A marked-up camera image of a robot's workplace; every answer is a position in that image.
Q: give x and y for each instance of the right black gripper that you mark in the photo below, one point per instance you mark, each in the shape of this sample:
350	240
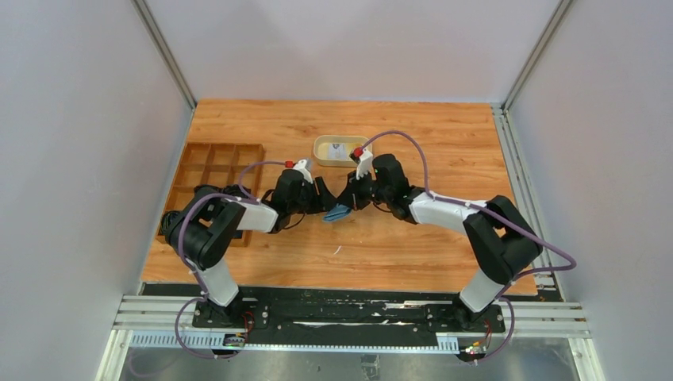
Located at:
351	195

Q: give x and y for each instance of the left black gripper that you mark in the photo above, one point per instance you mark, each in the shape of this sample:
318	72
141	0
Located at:
323	202

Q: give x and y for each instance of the blue card holder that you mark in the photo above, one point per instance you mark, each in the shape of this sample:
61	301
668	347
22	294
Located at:
336	213

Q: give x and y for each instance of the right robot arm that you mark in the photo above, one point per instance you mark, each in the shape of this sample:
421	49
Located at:
502	241

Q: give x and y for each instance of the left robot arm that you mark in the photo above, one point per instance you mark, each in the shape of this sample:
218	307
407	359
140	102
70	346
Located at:
202	231

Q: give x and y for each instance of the card in tray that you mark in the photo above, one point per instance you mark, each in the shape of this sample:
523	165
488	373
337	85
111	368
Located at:
337	151

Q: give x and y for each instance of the beige oval tray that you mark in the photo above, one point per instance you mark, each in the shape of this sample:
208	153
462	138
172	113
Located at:
320	146

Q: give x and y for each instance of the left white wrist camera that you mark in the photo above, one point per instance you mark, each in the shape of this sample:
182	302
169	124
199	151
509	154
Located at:
303	166

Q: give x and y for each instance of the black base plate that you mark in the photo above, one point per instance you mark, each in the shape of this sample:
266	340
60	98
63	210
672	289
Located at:
347	317

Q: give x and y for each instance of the aluminium frame rail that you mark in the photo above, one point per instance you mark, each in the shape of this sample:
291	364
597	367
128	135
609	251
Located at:
523	193

